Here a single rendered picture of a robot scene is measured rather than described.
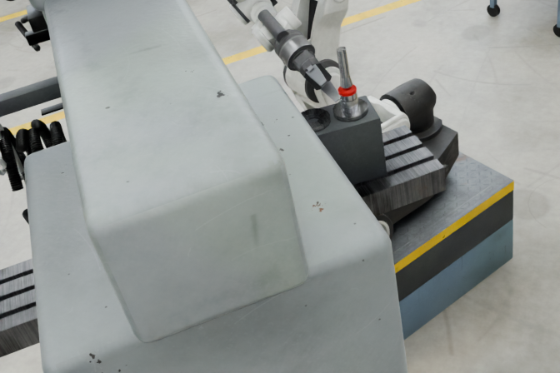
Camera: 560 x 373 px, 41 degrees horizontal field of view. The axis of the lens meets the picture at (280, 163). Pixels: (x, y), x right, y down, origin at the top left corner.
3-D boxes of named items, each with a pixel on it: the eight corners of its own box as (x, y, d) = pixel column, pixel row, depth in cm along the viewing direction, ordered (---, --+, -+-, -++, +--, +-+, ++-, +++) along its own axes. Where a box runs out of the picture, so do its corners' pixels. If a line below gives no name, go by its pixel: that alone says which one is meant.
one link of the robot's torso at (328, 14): (309, 87, 252) (338, -53, 235) (342, 105, 240) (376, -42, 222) (273, 87, 243) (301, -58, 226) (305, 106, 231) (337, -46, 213)
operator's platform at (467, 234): (395, 184, 343) (387, 112, 320) (513, 257, 295) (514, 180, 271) (257, 273, 314) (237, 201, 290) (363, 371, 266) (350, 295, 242)
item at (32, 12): (31, 14, 151) (23, -4, 149) (50, 8, 152) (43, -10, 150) (35, 39, 142) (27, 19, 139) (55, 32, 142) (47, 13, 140)
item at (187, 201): (71, 63, 150) (33, -30, 138) (178, 29, 153) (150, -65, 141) (138, 355, 86) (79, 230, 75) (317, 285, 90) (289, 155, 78)
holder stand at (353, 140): (297, 171, 206) (284, 112, 194) (373, 150, 207) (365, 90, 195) (307, 198, 196) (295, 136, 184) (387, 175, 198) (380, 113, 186)
